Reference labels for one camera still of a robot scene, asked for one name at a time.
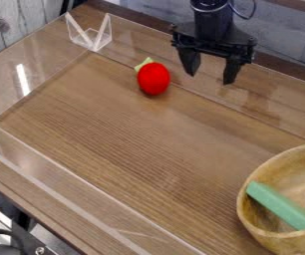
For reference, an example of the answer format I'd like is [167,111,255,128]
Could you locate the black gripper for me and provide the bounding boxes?
[171,22,256,85]

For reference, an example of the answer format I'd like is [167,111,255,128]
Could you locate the brown wooden bowl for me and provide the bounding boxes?
[236,144,305,255]

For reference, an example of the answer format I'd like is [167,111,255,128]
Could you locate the green rectangular stick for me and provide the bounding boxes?
[246,181,305,230]

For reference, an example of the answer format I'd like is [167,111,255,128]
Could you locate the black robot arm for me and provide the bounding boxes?
[169,0,256,85]

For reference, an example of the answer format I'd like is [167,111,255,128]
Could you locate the red plush strawberry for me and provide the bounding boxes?
[135,57,169,96]

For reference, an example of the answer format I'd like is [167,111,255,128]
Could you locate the clear acrylic tray walls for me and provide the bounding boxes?
[0,14,305,255]

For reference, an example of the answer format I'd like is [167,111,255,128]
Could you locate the clear acrylic corner bracket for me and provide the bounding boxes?
[65,13,113,52]

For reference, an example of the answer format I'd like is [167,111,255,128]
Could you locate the black metal bracket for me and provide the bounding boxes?
[10,223,58,255]

